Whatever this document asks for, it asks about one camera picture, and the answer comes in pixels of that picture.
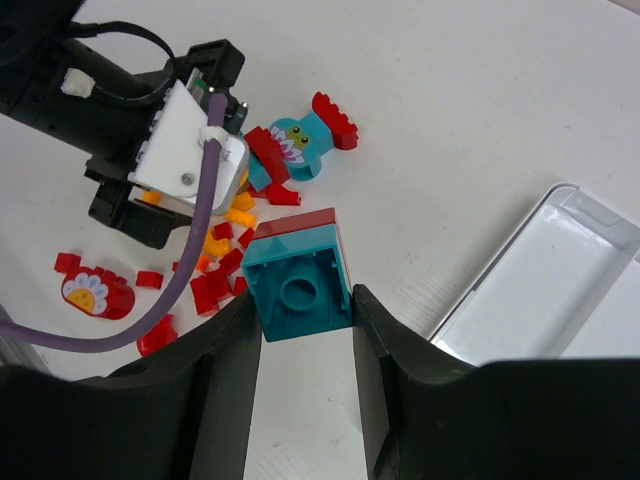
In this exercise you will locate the small red brick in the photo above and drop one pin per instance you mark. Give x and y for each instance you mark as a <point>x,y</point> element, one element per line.
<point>66,261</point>

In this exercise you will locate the red slope brick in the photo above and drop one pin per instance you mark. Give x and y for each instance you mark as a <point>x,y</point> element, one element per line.
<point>279,195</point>

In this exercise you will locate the white divided tray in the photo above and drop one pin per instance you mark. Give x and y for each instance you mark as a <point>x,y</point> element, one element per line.
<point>565,284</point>

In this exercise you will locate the red arch brick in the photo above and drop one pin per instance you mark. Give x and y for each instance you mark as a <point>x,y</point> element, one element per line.
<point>344,133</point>

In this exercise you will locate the teal frog printed brick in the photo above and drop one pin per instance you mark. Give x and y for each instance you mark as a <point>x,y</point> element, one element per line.
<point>303,143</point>

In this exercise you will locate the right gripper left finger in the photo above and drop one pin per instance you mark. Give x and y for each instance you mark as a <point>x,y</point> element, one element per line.
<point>183,412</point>

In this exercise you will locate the red brick on frog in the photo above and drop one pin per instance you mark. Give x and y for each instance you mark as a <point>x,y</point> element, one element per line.
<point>266,165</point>

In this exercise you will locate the teal and red square brick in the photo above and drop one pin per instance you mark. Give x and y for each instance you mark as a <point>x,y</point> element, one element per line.
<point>297,274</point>

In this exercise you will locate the red flower printed brick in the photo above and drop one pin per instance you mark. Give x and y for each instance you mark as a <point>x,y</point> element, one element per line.
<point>98,293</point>

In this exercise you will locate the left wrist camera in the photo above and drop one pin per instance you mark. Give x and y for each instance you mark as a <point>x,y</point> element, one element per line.
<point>170,160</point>

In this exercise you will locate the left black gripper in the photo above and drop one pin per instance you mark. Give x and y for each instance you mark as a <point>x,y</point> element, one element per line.
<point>54,83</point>

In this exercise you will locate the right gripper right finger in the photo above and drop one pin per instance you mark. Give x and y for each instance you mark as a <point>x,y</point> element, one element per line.
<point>428,415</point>

